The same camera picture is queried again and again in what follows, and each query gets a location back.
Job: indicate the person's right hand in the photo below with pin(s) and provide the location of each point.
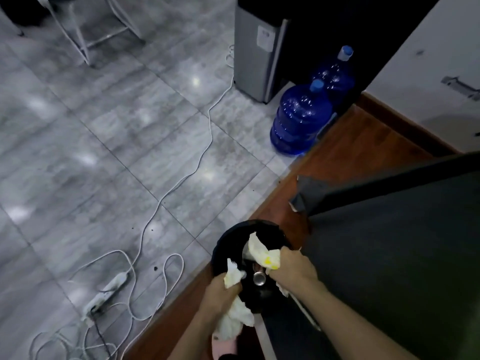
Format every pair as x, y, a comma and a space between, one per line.
296, 271

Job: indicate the person's left hand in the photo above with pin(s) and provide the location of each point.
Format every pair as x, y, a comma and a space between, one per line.
221, 296

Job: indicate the person's right forearm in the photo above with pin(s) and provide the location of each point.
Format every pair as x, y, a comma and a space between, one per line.
356, 326

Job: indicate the person's left forearm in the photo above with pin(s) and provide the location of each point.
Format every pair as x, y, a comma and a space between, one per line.
195, 341

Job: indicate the pink slipper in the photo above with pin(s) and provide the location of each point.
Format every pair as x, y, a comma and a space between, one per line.
225, 348

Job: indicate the black waste bin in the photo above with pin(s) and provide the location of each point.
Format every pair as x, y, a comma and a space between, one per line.
232, 239

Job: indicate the white power strip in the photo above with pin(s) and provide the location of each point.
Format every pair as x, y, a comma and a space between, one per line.
105, 294

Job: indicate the blue water jug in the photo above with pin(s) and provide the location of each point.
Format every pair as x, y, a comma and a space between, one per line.
300, 119
333, 76

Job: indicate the grey water dispenser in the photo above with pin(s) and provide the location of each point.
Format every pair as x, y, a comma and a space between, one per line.
251, 52

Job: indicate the black cabinet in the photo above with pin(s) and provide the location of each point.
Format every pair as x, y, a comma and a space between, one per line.
337, 26

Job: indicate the white metal stand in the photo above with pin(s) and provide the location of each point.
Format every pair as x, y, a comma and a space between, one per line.
80, 41

